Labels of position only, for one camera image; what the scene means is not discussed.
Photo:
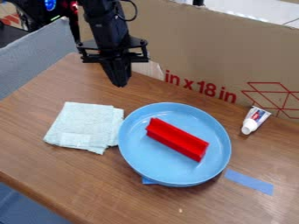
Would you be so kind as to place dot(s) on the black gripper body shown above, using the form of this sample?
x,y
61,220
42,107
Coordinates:
x,y
113,43

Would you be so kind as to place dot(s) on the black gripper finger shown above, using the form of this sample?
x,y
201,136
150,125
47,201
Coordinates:
x,y
125,71
114,70

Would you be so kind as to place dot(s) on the red plastic block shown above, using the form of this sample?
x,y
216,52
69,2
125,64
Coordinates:
x,y
184,142

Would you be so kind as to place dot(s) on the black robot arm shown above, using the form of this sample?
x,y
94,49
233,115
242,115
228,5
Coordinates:
x,y
127,5

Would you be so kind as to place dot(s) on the light blue folded cloth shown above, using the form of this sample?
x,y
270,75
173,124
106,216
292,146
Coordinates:
x,y
86,127

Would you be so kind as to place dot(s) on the blue plate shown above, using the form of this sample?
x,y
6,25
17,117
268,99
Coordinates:
x,y
156,160

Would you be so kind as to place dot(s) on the blue tape under plate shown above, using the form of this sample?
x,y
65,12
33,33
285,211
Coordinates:
x,y
148,181

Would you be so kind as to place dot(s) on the black computer with lights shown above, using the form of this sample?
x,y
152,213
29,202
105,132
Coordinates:
x,y
38,13

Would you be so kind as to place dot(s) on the white toothpaste tube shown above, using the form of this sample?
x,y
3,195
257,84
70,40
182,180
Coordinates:
x,y
256,118

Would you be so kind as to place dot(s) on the blue tape strip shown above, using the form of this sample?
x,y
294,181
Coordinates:
x,y
250,182

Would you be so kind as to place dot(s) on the cardboard box wall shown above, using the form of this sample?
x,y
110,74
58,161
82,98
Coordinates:
x,y
233,58

